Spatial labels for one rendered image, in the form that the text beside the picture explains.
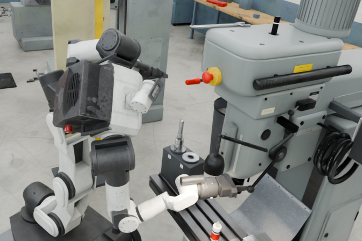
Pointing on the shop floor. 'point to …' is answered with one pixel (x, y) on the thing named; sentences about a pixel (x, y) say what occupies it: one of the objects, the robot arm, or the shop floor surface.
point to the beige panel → (78, 15)
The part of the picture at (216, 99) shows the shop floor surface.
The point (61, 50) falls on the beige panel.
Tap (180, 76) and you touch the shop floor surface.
